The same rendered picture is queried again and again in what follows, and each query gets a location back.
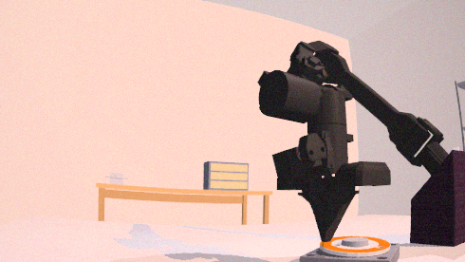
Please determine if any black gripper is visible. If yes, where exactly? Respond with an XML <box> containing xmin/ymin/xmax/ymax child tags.
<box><xmin>277</xmin><ymin>123</ymin><xmax>391</xmax><ymax>242</ymax></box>

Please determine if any orange round plate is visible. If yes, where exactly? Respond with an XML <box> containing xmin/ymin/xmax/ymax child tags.
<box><xmin>320</xmin><ymin>236</ymin><xmax>390</xmax><ymax>257</ymax></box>

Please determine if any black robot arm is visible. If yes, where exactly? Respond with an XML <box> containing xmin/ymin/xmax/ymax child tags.
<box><xmin>258</xmin><ymin>40</ymin><xmax>449</xmax><ymax>178</ymax></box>

